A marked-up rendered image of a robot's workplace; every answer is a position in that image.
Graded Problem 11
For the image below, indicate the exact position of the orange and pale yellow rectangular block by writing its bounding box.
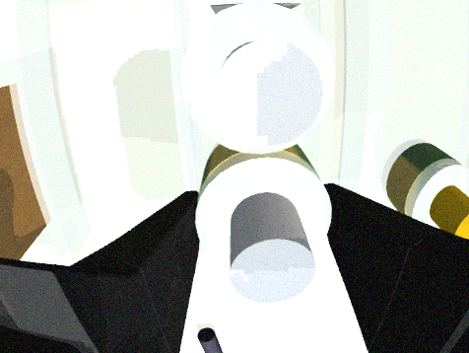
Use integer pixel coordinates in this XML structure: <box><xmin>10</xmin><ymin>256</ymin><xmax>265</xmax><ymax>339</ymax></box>
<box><xmin>0</xmin><ymin>86</ymin><xmax>47</xmax><ymax>260</ymax></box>

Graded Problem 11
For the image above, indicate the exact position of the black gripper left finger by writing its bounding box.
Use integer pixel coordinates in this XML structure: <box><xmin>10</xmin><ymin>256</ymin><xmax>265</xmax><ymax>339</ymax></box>
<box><xmin>0</xmin><ymin>191</ymin><xmax>200</xmax><ymax>353</ymax></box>

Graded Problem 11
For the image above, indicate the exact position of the grey metal rod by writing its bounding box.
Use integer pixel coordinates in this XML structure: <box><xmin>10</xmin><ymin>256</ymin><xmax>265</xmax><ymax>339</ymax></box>
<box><xmin>198</xmin><ymin>327</ymin><xmax>223</xmax><ymax>353</ymax></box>

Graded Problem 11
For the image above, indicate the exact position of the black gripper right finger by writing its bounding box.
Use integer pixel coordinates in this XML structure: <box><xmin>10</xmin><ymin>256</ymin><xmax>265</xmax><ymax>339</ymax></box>
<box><xmin>323</xmin><ymin>183</ymin><xmax>469</xmax><ymax>353</ymax></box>

